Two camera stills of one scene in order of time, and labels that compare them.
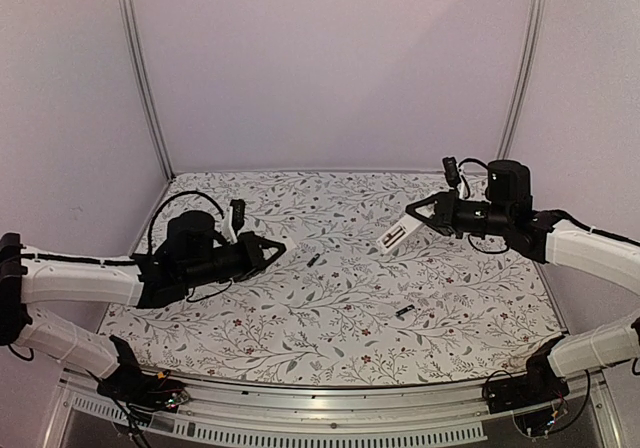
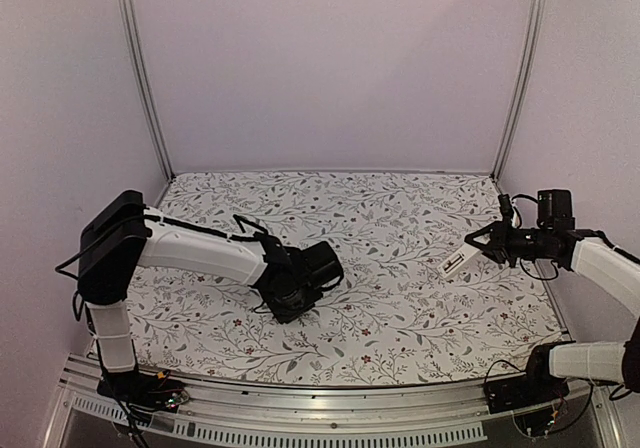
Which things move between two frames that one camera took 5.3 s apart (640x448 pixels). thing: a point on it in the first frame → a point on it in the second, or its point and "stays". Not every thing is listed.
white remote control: [405, 227] → [455, 262]
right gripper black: [445, 211] → [500, 240]
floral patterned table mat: [330, 308] stays
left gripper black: [247, 241] → [283, 315]
